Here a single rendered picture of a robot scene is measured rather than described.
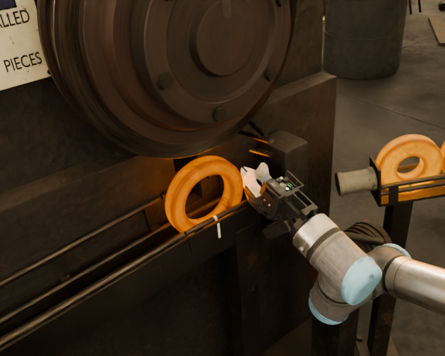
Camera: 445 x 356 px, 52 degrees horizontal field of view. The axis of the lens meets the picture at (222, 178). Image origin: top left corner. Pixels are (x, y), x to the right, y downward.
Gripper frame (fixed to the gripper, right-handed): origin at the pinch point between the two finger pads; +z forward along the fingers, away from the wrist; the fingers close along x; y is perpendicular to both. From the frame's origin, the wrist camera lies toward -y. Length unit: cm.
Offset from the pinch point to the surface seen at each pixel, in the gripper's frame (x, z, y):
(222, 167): 8.2, -1.0, 7.4
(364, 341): -34, -36, -66
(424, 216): -107, -12, -75
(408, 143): -33.2, -17.7, 8.4
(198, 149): 14.6, -0.3, 15.0
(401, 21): -243, 108, -73
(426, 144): -36.7, -20.3, 8.5
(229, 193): 6.5, -2.5, -0.4
